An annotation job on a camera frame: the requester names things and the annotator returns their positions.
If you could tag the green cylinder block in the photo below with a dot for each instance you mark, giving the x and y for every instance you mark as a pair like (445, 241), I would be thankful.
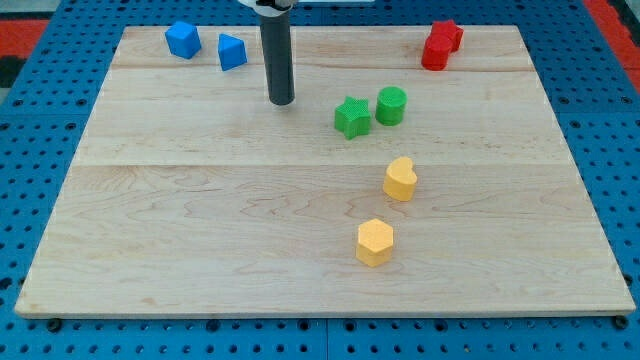
(390, 106)

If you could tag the red star block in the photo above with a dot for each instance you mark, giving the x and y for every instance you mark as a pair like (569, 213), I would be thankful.
(451, 30)

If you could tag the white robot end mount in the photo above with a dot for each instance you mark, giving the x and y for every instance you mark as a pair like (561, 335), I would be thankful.
(264, 5)

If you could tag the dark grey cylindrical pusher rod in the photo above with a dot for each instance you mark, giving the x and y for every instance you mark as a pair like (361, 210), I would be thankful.
(278, 59)

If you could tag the wooden board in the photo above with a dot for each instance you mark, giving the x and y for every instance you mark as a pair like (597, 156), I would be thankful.
(191, 196)

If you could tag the yellow heart block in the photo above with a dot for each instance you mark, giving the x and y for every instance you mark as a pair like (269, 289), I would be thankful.
(400, 179)

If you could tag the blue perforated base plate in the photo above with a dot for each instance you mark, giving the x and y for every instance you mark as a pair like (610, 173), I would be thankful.
(43, 115)

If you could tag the blue triangular block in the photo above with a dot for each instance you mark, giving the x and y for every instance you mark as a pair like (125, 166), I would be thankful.
(231, 51)

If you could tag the yellow hexagon block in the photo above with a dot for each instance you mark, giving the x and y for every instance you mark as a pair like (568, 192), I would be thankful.
(375, 242)

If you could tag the green star block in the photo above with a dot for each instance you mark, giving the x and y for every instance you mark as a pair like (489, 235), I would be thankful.
(352, 118)

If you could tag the red cylinder block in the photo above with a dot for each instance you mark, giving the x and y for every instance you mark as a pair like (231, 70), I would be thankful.
(436, 52)

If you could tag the blue cube block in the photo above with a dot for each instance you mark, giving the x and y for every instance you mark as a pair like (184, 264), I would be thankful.
(183, 40)

